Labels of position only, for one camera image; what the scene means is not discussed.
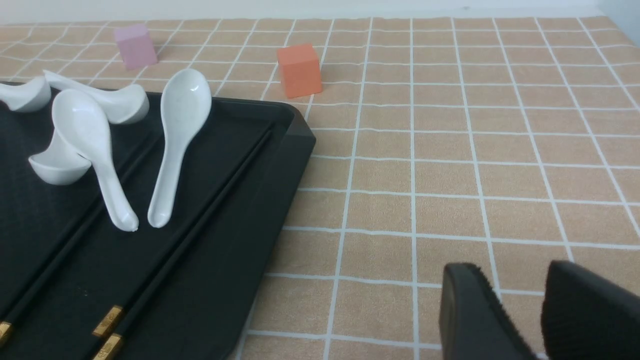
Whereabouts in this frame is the orange foam cube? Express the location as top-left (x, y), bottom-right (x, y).
top-left (276, 43), bottom-right (323, 99)

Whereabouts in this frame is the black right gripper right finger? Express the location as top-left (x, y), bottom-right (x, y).
top-left (541, 260), bottom-right (640, 360)

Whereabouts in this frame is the pink foam cube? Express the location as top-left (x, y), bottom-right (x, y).
top-left (114, 23), bottom-right (158, 70)

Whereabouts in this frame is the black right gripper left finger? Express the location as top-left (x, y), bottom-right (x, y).
top-left (439, 263), bottom-right (538, 360)

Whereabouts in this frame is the white ceramic spoon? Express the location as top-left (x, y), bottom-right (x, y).
top-left (51, 89), bottom-right (139, 232)
top-left (43, 70), bottom-right (150, 125)
top-left (147, 68), bottom-right (212, 228)
top-left (29, 129), bottom-right (92, 186)
top-left (0, 76), bottom-right (51, 113)

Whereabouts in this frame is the black chopstick gold tip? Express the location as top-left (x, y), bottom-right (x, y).
top-left (0, 135), bottom-right (156, 347)
top-left (91, 210), bottom-right (202, 338)
top-left (86, 123), bottom-right (272, 360)

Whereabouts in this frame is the black rectangular tray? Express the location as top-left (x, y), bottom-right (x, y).
top-left (1, 92), bottom-right (316, 360)

